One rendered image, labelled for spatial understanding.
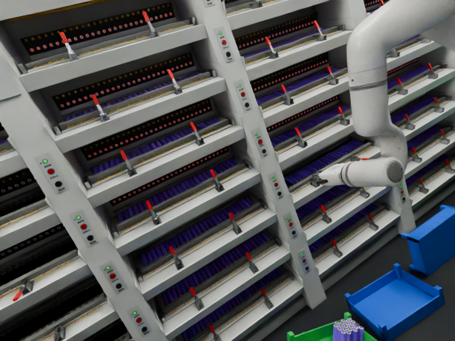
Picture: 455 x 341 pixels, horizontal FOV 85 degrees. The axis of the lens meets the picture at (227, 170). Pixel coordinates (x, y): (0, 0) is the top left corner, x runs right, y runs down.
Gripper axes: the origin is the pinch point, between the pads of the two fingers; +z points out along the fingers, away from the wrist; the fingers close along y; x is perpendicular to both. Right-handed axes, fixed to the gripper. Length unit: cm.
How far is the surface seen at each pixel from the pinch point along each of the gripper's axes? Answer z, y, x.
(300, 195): 15.1, 2.8, 8.0
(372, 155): 14.2, -43.2, 8.5
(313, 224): 21.1, -0.6, 25.8
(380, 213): 26, -46, 44
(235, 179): 13.8, 28.3, -12.6
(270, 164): 10.5, 12.6, -11.8
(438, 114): 15, -100, 8
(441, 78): 11, -107, -10
